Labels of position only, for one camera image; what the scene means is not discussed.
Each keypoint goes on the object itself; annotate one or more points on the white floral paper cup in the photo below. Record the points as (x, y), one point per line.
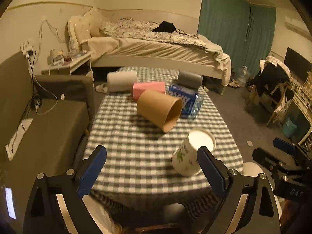
(184, 159)

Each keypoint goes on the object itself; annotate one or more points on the white cylinder cup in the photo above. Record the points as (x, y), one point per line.
(121, 81)

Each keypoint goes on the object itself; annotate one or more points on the wooden chair with clothes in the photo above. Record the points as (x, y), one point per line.
(272, 87)

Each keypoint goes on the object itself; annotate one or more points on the brown paper cup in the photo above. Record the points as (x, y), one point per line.
(160, 109)

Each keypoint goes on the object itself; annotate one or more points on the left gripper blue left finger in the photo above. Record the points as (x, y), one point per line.
(83, 178)

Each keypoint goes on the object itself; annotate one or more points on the clear bottle on nightstand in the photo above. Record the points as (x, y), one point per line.
(72, 47)

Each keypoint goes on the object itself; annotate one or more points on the checkered tablecloth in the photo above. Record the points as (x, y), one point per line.
(138, 173)

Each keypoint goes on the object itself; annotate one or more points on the large clear water jug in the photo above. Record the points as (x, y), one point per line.
(243, 76)

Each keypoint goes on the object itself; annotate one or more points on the green curtain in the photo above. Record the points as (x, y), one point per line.
(244, 31)

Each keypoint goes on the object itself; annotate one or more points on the black garment on bed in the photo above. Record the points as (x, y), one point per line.
(165, 27)

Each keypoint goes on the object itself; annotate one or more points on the black television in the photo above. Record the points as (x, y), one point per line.
(298, 65)

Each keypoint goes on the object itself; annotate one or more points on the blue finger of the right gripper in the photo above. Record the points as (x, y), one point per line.
(284, 144)
(268, 161)

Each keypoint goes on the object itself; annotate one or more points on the pink box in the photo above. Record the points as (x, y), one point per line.
(140, 87)

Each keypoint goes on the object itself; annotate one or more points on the blue plastic water bottle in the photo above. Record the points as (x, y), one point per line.
(192, 100)

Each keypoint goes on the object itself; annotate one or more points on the bed with beige sheet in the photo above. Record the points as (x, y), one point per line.
(109, 51)

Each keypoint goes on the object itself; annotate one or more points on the grey sofa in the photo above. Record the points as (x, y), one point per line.
(43, 119)

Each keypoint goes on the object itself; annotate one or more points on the white nightstand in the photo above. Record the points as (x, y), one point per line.
(77, 66)

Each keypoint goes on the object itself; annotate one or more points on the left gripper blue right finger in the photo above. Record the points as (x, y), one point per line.
(215, 171)

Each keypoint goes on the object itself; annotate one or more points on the patterned quilt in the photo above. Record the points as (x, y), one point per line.
(130, 28)

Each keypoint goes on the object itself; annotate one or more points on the wall power strip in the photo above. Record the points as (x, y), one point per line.
(27, 46)

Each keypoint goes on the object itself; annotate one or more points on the grey cylinder cup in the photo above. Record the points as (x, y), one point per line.
(189, 80)

